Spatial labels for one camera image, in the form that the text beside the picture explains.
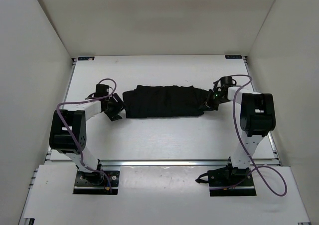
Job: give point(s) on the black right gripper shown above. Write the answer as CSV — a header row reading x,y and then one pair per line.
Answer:
x,y
210,107

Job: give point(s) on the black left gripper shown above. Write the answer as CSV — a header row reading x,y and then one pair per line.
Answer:
x,y
113,115

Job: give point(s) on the black pleated skirt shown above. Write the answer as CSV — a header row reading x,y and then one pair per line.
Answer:
x,y
164,101

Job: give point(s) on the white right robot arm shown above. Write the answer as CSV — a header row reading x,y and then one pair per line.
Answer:
x,y
257,119

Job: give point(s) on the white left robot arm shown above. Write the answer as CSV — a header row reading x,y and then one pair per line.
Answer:
x,y
68,134

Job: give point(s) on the blue label sticker right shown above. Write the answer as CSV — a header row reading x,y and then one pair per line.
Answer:
x,y
233,57

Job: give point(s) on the blue label sticker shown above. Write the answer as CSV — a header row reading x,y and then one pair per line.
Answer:
x,y
86,58
233,57

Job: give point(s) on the blue label sticker left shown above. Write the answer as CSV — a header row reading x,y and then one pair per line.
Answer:
x,y
86,58

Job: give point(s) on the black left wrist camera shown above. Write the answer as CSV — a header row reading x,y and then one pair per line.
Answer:
x,y
101,90

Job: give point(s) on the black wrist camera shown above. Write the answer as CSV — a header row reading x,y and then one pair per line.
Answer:
x,y
101,90
224,82

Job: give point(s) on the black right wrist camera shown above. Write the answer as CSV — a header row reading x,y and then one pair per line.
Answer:
x,y
224,82

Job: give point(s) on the aluminium table rail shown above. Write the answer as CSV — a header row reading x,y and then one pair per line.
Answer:
x,y
163,163

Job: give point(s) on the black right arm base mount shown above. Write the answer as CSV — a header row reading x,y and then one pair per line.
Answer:
x,y
223,184

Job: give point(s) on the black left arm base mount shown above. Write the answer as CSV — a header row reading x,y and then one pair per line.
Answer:
x,y
96,183

